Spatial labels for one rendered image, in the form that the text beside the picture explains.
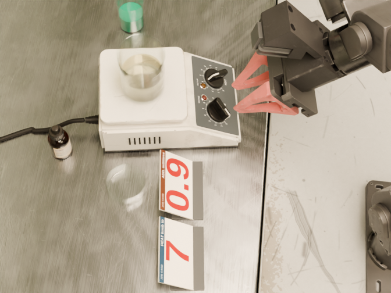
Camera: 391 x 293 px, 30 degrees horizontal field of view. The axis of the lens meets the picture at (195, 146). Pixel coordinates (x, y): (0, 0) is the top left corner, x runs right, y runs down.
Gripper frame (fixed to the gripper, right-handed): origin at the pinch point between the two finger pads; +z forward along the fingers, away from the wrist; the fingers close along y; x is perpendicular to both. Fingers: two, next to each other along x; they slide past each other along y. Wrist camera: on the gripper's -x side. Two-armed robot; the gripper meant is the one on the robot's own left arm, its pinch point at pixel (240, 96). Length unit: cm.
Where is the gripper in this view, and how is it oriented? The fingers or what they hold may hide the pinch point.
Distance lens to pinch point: 95.9
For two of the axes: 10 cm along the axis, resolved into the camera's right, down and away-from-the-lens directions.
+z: -7.8, 3.2, 5.4
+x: 6.3, 3.3, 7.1
